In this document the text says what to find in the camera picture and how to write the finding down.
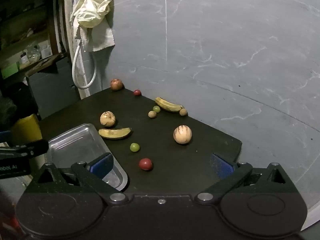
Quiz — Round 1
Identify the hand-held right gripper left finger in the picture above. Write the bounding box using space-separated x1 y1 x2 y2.
25 152 129 206

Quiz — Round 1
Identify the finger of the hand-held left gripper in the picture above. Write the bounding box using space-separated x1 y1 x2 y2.
0 139 49 159

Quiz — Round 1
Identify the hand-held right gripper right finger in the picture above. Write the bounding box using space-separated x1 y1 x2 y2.
194 152 300 206

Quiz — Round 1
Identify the clear plastic tray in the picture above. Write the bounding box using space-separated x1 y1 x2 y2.
46 123 129 192

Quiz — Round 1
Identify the yellow banana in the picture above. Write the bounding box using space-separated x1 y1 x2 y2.
98 127 133 140
155 97 185 113

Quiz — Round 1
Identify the large red tomato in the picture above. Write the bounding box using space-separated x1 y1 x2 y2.
139 158 153 171

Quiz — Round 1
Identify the yellowish dark-striped melon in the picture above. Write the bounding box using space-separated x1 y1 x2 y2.
100 111 116 127

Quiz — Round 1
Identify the pale striped melon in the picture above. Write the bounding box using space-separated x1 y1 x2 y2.
173 125 193 145

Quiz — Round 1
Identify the yellow container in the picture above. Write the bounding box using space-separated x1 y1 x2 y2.
11 114 43 145

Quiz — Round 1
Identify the dark bag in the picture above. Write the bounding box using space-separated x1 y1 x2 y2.
0 82 39 125

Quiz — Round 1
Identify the green box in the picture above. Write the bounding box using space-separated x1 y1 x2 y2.
0 62 20 79

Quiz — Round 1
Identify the red-brown apple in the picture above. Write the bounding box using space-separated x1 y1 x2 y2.
110 78 124 91

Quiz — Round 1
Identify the clear plastic container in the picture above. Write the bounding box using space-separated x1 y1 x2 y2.
26 45 42 62

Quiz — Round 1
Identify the wooden shelf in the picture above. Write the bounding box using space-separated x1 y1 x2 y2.
0 0 68 80

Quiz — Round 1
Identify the white towel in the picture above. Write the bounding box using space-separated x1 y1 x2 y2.
75 20 116 53

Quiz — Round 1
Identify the pale yellow cloth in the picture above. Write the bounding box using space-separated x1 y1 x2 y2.
70 0 115 29

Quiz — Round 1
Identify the white cable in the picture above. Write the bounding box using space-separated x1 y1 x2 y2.
72 42 97 90

